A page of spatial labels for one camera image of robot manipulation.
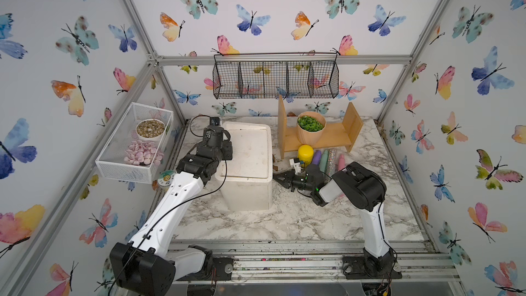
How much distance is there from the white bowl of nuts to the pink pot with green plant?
0.56 meters

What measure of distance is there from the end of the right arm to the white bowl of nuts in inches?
19.2

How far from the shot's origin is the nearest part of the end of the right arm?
80cm

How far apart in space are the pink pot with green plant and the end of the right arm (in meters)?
0.14

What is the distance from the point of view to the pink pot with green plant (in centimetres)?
93

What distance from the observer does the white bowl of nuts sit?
2.32 ft
